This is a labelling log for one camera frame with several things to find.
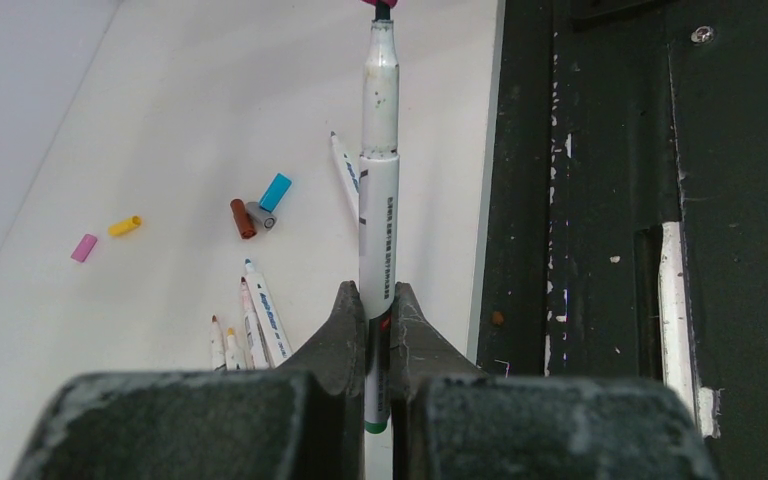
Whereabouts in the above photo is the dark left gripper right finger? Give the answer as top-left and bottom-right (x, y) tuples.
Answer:
(390, 283), (719, 479)

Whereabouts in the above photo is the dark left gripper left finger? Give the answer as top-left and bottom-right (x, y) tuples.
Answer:
(13, 281), (366, 479)

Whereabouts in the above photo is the yellow white pen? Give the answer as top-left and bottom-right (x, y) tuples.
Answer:
(225, 327), (247, 371)

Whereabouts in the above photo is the brown white pen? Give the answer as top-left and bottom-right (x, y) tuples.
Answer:
(210, 316), (227, 371)

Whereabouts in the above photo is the blue pen cap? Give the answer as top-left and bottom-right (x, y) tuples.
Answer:
(258, 173), (293, 212)

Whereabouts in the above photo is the yellow pen cap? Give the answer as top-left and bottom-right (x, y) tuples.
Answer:
(107, 216), (142, 237)

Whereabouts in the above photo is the green white pen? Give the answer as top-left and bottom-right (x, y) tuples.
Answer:
(358, 4), (400, 434)

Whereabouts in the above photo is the magenta pen cap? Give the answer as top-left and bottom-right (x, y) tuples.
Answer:
(361, 0), (398, 8)

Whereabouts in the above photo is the blue tipped white pen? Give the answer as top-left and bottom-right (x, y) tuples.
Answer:
(244, 258), (293, 367)

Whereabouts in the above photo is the red tipped white pen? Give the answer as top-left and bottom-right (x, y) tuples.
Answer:
(241, 277), (271, 370)

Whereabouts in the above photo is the grey pen cap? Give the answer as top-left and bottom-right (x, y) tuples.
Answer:
(245, 201), (277, 231)

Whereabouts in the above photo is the brown pen cap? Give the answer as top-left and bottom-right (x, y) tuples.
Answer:
(230, 199), (257, 240)

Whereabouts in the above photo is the grey tipped white pen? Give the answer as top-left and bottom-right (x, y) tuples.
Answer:
(329, 131), (359, 227)

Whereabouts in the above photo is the light pink pen cap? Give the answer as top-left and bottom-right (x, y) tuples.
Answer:
(70, 234), (98, 263)

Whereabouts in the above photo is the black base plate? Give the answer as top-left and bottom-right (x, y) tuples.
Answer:
(470, 1), (768, 479)

